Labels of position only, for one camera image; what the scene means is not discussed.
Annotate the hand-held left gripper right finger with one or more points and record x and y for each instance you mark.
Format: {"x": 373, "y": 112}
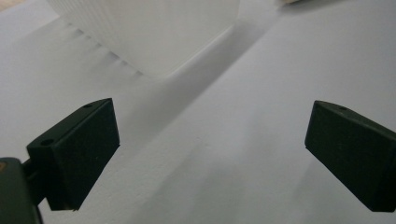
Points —
{"x": 355, "y": 155}

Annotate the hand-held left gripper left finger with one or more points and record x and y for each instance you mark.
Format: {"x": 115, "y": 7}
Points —
{"x": 76, "y": 155}

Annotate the white ribbed plastic basket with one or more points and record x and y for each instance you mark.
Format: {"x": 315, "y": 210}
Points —
{"x": 155, "y": 34}

